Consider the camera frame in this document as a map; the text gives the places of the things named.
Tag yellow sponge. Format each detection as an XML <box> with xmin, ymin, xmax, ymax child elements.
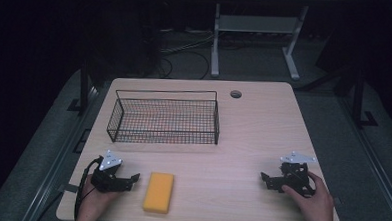
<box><xmin>141</xmin><ymin>170</ymin><xmax>175</xmax><ymax>215</ymax></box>

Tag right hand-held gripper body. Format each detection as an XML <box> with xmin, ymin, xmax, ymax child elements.
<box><xmin>273</xmin><ymin>150</ymin><xmax>318</xmax><ymax>198</ymax></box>

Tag grey tape strip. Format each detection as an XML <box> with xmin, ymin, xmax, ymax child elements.
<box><xmin>57</xmin><ymin>183</ymin><xmax>83</xmax><ymax>194</ymax></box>

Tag white metal table frame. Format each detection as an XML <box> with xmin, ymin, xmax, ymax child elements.
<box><xmin>209</xmin><ymin>1</ymin><xmax>310</xmax><ymax>82</ymax></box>

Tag person's right hand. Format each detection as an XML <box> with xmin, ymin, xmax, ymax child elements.
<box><xmin>279</xmin><ymin>169</ymin><xmax>337</xmax><ymax>221</ymax></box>

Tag black metal stand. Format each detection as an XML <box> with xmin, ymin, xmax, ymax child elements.
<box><xmin>67</xmin><ymin>59</ymin><xmax>99</xmax><ymax>115</ymax></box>
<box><xmin>347</xmin><ymin>68</ymin><xmax>381</xmax><ymax>128</ymax></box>

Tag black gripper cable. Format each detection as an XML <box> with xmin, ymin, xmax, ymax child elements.
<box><xmin>72</xmin><ymin>154</ymin><xmax>105</xmax><ymax>221</ymax></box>

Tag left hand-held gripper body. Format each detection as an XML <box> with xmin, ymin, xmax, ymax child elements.
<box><xmin>89</xmin><ymin>148</ymin><xmax>128</xmax><ymax>194</ymax></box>

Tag person's left hand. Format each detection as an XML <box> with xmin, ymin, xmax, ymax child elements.
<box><xmin>75</xmin><ymin>173</ymin><xmax>123</xmax><ymax>221</ymax></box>

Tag floor cables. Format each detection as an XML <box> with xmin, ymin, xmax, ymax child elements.
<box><xmin>156</xmin><ymin>27</ymin><xmax>216</xmax><ymax>81</ymax></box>

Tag black wire basket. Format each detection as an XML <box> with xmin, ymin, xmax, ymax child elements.
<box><xmin>106</xmin><ymin>86</ymin><xmax>223</xmax><ymax>149</ymax></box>

